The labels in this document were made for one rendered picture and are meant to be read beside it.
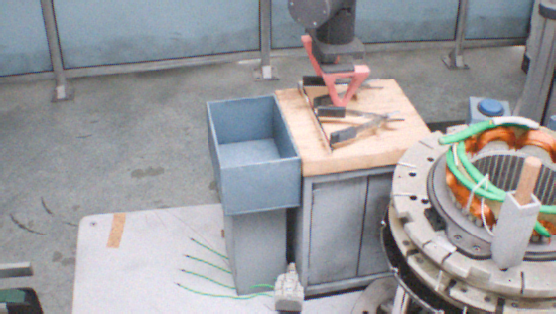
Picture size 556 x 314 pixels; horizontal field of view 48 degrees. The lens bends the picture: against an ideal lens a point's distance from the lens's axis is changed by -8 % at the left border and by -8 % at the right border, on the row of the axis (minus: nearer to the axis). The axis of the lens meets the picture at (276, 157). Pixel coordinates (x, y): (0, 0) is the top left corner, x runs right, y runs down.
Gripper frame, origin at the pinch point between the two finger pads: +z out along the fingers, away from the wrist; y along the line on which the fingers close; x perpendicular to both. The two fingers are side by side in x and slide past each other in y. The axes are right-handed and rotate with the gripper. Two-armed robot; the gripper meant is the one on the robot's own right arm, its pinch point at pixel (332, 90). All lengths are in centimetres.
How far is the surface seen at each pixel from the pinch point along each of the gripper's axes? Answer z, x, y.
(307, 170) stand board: 3.7, -7.4, 13.7
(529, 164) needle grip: -14.0, 7.8, 40.0
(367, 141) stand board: 2.2, 2.1, 10.9
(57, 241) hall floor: 109, -67, -97
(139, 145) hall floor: 108, -32, -150
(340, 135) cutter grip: -0.3, -2.6, 12.3
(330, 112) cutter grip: -0.1, -2.2, 6.2
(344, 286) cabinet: 28.9, 0.0, 13.2
